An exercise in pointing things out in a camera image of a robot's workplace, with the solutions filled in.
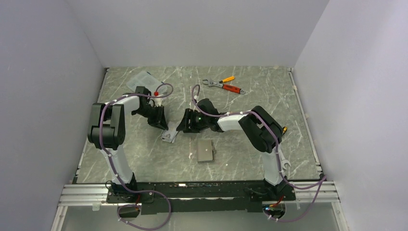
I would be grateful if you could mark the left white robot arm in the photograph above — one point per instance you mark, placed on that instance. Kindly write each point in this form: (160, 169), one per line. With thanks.
(107, 131)

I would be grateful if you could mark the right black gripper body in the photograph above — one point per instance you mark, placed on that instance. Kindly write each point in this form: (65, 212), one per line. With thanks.
(197, 121)

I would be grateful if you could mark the orange handled pliers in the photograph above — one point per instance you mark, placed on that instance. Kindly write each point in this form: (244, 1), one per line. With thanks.
(220, 82)

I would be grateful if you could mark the clear plastic organizer box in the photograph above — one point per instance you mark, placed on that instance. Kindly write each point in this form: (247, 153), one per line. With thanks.
(143, 79)

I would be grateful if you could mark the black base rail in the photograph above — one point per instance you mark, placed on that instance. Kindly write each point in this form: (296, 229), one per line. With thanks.
(203, 196)

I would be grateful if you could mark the red adjustable wrench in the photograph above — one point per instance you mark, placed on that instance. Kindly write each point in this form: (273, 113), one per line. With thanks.
(227, 87)

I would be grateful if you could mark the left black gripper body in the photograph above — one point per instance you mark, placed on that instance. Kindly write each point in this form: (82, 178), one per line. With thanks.
(153, 114)

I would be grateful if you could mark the silver credit cards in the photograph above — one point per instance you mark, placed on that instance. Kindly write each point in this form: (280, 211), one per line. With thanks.
(170, 134)

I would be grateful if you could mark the grey card holder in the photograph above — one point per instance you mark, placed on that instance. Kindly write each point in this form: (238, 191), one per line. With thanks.
(205, 151)

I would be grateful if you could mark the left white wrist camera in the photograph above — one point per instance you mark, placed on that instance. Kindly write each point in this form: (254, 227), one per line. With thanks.
(157, 101)

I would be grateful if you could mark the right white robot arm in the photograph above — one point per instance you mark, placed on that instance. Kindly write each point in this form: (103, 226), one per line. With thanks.
(261, 129)

